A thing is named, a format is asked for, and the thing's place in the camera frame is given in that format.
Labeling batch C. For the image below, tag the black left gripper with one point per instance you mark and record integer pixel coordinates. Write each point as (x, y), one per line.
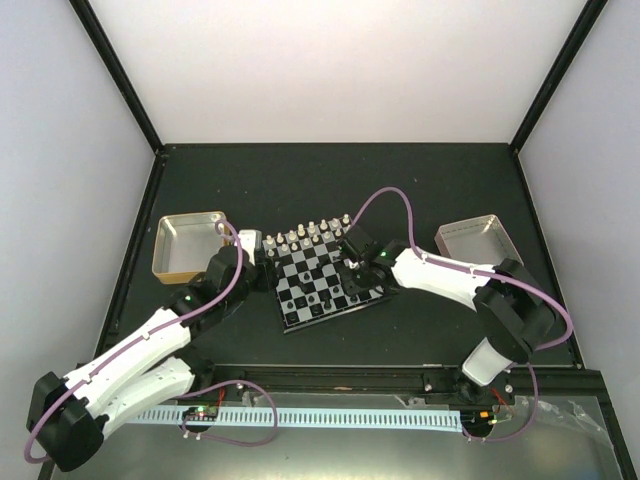
(268, 275)

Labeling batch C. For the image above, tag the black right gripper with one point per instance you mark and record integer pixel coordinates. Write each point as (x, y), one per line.
(350, 287)

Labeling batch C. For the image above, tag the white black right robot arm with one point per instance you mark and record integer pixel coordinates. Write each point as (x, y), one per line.
(513, 314)

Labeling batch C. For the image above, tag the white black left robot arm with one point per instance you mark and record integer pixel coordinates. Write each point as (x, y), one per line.
(70, 417)

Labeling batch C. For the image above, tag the black white chessboard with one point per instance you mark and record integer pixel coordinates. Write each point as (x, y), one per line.
(321, 247)

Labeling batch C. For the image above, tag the gold rimmed metal tin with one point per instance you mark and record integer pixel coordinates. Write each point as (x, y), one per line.
(184, 245)

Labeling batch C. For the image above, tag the pink rimmed metal tin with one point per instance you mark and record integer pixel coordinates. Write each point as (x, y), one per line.
(481, 242)

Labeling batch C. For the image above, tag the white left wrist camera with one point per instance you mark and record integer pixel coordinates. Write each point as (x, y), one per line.
(251, 243)

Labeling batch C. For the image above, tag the white slotted cable duct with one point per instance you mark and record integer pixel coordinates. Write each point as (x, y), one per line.
(284, 417)

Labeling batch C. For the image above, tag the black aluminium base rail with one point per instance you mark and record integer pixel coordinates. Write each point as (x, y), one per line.
(551, 381)

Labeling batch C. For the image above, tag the left black frame post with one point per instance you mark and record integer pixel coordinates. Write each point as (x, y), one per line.
(89, 20)

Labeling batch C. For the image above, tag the black frame post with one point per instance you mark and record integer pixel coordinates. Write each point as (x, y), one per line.
(89, 20)
(578, 34)

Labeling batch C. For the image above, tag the right black frame post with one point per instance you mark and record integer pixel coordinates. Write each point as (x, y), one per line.
(578, 34)

